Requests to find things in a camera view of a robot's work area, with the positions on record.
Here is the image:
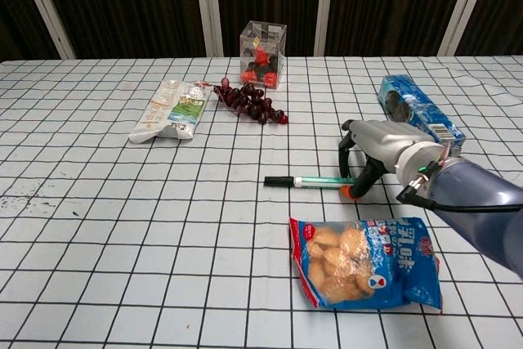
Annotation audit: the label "white metal frame post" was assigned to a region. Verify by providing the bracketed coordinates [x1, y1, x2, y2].
[15, 0, 78, 60]
[192, 0, 225, 58]
[437, 0, 486, 57]
[313, 0, 337, 57]

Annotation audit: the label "white green snack bag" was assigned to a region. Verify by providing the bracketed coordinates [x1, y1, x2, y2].
[127, 78, 213, 145]

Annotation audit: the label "blue bread snack bag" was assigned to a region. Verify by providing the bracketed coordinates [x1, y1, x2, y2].
[288, 215, 445, 314]

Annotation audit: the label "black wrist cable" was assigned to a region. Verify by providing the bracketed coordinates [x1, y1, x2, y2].
[397, 179, 523, 215]

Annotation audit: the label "black marker cap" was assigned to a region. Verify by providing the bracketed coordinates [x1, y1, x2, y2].
[263, 175, 296, 188]

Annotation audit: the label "white black checkered tablecloth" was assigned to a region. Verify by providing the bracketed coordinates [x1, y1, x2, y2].
[0, 55, 523, 349]

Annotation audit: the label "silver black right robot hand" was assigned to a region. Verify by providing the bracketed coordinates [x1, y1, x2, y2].
[337, 119, 436, 202]

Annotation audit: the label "dark red plastic grapes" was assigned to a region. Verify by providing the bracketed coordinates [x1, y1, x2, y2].
[212, 77, 290, 125]

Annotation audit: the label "blue cookie package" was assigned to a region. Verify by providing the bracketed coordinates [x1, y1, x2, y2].
[377, 74, 467, 150]

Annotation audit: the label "white green marker pen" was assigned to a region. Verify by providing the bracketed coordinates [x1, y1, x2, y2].
[293, 175, 357, 190]

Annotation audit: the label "clear box with toys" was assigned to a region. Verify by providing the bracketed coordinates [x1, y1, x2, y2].
[239, 20, 288, 90]

